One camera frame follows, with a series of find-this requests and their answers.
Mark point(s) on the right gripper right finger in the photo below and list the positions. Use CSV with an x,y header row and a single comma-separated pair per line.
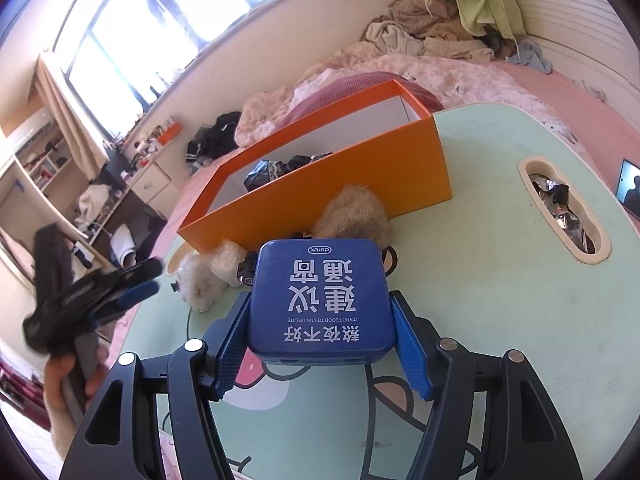
x,y
523,434

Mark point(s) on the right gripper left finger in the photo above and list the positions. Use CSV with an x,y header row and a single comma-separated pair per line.
x,y
118,437

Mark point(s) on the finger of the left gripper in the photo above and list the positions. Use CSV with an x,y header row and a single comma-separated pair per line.
x,y
116,308
142,272

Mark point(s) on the white fluffy pompom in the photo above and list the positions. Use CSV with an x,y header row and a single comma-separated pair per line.
x,y
203,278

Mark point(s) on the black plastic bag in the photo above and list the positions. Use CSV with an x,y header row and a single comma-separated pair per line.
x,y
267,170

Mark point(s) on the blue tin box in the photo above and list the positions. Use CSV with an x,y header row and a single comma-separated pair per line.
x,y
320,302

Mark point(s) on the brown fuzzy pouch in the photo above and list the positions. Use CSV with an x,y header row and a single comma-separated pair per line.
x,y
355,213

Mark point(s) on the orange cardboard box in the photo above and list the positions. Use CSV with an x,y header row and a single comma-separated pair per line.
x,y
383,138

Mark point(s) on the left hand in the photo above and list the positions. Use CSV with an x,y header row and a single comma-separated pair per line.
x,y
58,395

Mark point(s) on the white bedside drawer cabinet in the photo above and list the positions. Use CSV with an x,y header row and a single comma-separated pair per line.
x,y
155,187

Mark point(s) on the orange shelf organizer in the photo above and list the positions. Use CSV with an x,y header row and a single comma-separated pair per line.
x,y
169,133

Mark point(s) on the black clothes pile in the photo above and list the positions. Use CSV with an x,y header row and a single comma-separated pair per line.
x,y
215,141

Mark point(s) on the pink bed sheet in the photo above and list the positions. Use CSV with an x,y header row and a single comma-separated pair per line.
x,y
608,137

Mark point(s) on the beige clothes pile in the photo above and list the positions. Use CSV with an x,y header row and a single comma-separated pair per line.
x,y
417,28

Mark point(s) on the pink floral quilt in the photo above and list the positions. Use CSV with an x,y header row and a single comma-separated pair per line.
x,y
443,82

